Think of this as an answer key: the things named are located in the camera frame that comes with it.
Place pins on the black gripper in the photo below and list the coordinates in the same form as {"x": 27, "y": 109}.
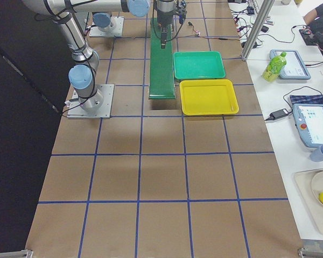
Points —
{"x": 164, "y": 18}

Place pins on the green plastic tray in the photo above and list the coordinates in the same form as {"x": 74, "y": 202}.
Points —
{"x": 198, "y": 65}

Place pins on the green conveyor belt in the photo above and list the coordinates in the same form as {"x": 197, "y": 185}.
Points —
{"x": 161, "y": 66}

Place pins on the yellow plastic tray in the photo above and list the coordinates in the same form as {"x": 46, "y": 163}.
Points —
{"x": 208, "y": 97}

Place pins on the green tea bottle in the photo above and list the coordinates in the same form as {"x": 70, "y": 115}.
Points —
{"x": 274, "y": 67}

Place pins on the far teach pendant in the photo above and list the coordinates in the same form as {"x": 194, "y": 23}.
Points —
{"x": 295, "y": 68}

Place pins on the teach pendant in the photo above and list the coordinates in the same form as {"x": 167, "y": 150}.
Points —
{"x": 295, "y": 68}
{"x": 309, "y": 123}

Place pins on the black power adapter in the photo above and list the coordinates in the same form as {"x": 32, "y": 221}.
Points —
{"x": 277, "y": 115}

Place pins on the blue plaid cloth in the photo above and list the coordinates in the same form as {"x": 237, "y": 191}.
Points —
{"x": 306, "y": 99}

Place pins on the near teach pendant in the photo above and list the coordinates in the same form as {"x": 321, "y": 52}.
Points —
{"x": 309, "y": 123}

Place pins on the blue grey cup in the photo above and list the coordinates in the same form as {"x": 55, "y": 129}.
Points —
{"x": 317, "y": 155}

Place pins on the beige serving tray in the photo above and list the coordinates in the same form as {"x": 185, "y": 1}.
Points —
{"x": 303, "y": 181}

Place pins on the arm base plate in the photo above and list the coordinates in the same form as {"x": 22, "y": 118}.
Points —
{"x": 106, "y": 26}
{"x": 99, "y": 106}

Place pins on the aluminium frame post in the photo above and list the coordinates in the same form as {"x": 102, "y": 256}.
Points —
{"x": 259, "y": 21}

